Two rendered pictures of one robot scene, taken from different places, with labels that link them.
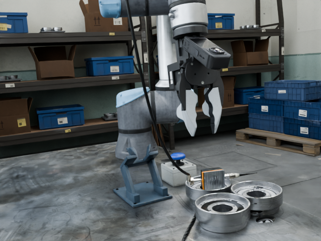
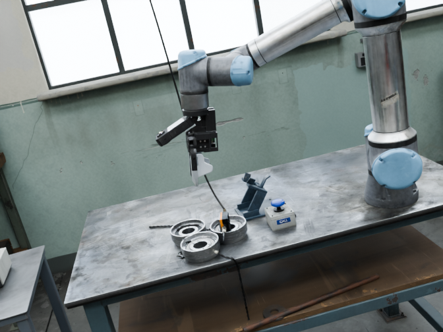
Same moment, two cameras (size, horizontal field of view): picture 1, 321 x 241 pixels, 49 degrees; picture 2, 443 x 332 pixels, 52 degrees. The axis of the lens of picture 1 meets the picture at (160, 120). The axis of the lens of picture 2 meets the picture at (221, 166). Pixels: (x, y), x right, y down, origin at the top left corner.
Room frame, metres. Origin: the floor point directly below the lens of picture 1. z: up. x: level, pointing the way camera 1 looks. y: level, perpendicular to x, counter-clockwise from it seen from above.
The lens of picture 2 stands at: (1.15, -1.21, 1.42)
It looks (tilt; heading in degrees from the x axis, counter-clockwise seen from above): 19 degrees down; 108
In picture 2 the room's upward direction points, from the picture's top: 11 degrees counter-clockwise
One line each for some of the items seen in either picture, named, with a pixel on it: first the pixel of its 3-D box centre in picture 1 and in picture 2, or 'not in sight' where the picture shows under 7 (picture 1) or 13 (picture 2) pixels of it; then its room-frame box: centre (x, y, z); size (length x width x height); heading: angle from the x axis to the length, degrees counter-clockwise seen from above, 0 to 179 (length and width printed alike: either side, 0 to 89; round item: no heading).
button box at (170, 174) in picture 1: (177, 171); (281, 215); (0.92, -0.04, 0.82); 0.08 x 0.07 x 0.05; 24
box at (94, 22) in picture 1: (104, 16); not in sight; (4.39, 0.59, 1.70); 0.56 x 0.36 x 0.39; 109
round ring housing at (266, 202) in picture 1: (256, 197); (200, 247); (0.71, -0.19, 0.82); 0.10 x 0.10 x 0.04
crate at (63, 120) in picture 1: (59, 116); not in sight; (4.16, 1.18, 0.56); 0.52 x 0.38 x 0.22; 111
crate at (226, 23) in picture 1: (211, 23); not in sight; (5.04, -0.78, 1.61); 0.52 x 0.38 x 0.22; 117
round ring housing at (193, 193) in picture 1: (208, 190); (229, 230); (0.77, -0.10, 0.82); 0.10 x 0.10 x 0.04
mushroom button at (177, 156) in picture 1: (178, 162); (278, 208); (0.91, -0.04, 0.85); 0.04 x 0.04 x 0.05
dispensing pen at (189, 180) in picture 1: (221, 176); (225, 226); (0.77, -0.13, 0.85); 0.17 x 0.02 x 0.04; 102
